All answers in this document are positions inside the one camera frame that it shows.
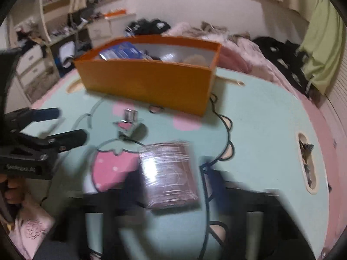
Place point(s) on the orange cardboard box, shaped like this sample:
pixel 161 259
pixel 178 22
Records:
pixel 149 86

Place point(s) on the orange tray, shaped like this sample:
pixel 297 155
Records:
pixel 116 13

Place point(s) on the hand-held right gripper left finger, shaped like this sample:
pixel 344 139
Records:
pixel 132 187

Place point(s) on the white shelf unit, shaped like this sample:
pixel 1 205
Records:
pixel 32 57

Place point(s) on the light green hanging cloth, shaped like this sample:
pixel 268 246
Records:
pixel 322 46

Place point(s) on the black clothes pile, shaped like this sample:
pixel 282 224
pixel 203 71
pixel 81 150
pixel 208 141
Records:
pixel 273 48

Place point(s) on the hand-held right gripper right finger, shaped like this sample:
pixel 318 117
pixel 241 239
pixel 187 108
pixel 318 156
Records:
pixel 217 188

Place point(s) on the white cloth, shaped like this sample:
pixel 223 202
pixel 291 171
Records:
pixel 66 52

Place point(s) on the pink rose print blanket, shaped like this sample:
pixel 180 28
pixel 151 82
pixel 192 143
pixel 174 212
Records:
pixel 32 227

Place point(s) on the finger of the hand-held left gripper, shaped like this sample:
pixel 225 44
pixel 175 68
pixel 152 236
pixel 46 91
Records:
pixel 67 138
pixel 46 114

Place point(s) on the crumpled foil wrappers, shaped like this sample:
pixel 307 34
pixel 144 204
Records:
pixel 307 151

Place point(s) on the blue labelled box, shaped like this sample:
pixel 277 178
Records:
pixel 122 51

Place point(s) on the person's left hand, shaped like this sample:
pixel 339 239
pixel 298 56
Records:
pixel 13 188

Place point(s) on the white nightstand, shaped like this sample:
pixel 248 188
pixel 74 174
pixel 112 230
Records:
pixel 100 31

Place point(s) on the black clothes with white logo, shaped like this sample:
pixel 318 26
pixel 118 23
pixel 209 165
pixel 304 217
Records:
pixel 146 27

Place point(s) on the beige knit clothes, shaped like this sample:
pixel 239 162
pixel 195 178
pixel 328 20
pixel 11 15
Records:
pixel 214 28

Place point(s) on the brown box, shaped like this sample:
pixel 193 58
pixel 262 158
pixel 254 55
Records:
pixel 168 173

